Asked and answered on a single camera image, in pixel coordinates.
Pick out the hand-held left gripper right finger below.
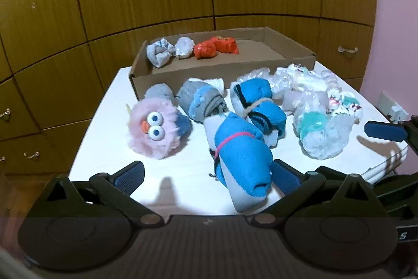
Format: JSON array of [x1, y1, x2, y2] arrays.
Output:
[[249, 159, 390, 229]]

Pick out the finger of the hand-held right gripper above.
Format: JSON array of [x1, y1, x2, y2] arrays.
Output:
[[364, 115, 418, 152], [374, 172, 418, 221]]

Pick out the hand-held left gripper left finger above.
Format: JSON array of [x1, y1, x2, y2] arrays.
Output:
[[42, 161, 165, 230]]

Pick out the patterned white sock bundle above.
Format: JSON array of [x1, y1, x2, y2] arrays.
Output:
[[322, 69, 364, 121]]

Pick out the pink fluffy toy with eyes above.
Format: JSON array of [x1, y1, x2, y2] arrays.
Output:
[[126, 98, 193, 161]]

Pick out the blue-white sock bundle pink band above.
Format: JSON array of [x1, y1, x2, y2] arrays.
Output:
[[204, 112, 275, 213]]

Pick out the teal sock bundle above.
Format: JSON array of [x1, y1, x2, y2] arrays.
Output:
[[293, 112, 355, 159]]

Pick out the blue sock bundle with twine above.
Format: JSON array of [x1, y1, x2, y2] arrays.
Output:
[[230, 78, 288, 147]]

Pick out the grey and light-blue sock bundle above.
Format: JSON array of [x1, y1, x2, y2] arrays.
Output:
[[178, 78, 230, 121]]

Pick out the cardboard box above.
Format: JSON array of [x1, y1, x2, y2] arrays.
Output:
[[131, 27, 317, 100]]

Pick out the grey-white bundle in plastic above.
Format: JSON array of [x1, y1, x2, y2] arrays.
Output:
[[282, 91, 329, 119]]

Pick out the small grey sock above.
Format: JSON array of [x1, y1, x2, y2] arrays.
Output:
[[144, 84, 176, 104]]

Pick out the white sock bundle in plastic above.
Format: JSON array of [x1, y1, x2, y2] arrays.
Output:
[[274, 63, 328, 93]]

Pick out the grey striped sock bundle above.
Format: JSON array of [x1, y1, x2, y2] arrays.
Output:
[[146, 39, 177, 68]]

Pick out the small white plastic-wrapped bundle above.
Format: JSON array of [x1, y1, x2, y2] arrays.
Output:
[[176, 36, 196, 59]]

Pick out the orange plastic-wrapped bundle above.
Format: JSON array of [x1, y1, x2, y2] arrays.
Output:
[[194, 36, 239, 60]]

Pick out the white wall outlet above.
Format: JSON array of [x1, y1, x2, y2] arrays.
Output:
[[377, 91, 409, 123]]

